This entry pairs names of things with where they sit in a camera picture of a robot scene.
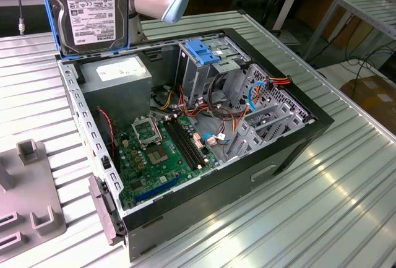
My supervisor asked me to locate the black cable with metal plug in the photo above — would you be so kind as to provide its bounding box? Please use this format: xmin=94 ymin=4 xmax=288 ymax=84
xmin=17 ymin=0 xmax=25 ymax=36

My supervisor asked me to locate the grey metal drive cage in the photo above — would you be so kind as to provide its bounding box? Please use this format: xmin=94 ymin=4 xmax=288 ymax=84
xmin=174 ymin=37 xmax=251 ymax=108

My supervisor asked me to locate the orange yellow wire bundle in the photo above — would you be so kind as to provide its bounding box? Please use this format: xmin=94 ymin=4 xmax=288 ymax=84
xmin=159 ymin=90 xmax=174 ymax=110

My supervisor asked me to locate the blue data wire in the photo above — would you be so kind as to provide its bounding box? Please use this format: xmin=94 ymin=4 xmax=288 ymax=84
xmin=247 ymin=80 xmax=267 ymax=114

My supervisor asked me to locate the grey parts rack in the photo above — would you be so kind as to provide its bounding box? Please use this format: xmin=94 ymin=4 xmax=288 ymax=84
xmin=0 ymin=137 xmax=68 ymax=255

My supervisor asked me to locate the grey power supply unit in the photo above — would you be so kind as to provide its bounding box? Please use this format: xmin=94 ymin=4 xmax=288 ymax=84
xmin=79 ymin=54 xmax=153 ymax=131

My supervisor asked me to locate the blue expansion slot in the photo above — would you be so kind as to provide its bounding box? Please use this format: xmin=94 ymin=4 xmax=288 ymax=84
xmin=133 ymin=173 xmax=183 ymax=204

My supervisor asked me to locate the black tripod stand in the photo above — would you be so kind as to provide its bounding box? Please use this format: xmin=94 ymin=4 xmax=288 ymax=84
xmin=261 ymin=0 xmax=298 ymax=38

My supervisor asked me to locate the grey metal disk bay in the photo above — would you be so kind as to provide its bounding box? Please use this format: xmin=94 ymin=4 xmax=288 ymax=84
xmin=222 ymin=102 xmax=316 ymax=162

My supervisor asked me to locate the black open PC case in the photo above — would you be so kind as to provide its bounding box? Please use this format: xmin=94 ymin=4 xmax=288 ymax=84
xmin=54 ymin=27 xmax=335 ymax=262

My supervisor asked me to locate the black RAM slot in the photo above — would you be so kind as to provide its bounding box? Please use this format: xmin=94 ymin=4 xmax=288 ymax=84
xmin=176 ymin=117 xmax=208 ymax=165
xmin=172 ymin=118 xmax=204 ymax=167
xmin=164 ymin=121 xmax=197 ymax=171
xmin=168 ymin=120 xmax=200 ymax=170

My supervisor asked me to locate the orange red power wire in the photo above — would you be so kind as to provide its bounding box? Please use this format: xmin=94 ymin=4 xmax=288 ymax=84
xmin=265 ymin=75 xmax=294 ymax=92

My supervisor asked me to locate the hard disk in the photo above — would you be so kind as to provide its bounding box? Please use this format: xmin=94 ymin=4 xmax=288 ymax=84
xmin=36 ymin=0 xmax=130 ymax=58

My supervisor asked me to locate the large brown cardboard box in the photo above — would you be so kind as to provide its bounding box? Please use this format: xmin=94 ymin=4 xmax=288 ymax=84
xmin=339 ymin=75 xmax=396 ymax=123

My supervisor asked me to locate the green motherboard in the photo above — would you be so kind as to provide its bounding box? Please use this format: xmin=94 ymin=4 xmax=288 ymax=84
xmin=116 ymin=115 xmax=222 ymax=210

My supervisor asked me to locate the blue plastic drive latch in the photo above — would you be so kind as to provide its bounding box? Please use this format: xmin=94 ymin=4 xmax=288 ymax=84
xmin=186 ymin=40 xmax=221 ymax=67

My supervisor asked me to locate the grey plastic panel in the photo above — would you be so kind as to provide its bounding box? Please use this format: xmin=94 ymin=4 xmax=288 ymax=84
xmin=88 ymin=175 xmax=124 ymax=246

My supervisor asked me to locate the red orange wire bundle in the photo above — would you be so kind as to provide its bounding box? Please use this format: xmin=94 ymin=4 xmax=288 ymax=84
xmin=178 ymin=84 xmax=248 ymax=134

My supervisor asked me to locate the red and black fan wire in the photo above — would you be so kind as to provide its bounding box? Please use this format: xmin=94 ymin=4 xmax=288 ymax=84
xmin=97 ymin=108 xmax=120 ymax=170

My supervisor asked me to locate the thin light blue wire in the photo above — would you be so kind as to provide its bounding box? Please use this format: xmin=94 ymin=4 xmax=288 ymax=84
xmin=202 ymin=131 xmax=232 ymax=144

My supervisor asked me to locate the black cable loop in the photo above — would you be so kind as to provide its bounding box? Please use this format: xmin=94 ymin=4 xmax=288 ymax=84
xmin=207 ymin=72 xmax=247 ymax=122

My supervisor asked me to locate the metal socket cover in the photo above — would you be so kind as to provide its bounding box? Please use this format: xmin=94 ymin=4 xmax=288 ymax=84
xmin=131 ymin=116 xmax=163 ymax=150

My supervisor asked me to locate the metal slat side table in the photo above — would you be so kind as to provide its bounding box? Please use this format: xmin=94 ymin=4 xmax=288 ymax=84
xmin=304 ymin=0 xmax=396 ymax=61

